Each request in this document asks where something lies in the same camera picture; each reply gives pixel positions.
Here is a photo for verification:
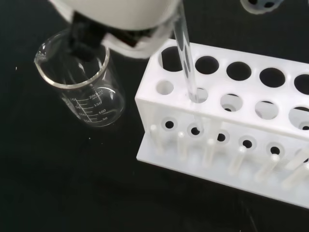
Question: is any white test tube rack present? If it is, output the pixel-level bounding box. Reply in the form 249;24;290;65
134;38;309;209

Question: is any clear glass beaker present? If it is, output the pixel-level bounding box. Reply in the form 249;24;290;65
33;26;126;128

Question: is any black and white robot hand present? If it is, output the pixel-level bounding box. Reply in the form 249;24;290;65
48;0;284;60

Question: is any black bench cloth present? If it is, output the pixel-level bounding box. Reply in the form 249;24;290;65
0;0;309;232

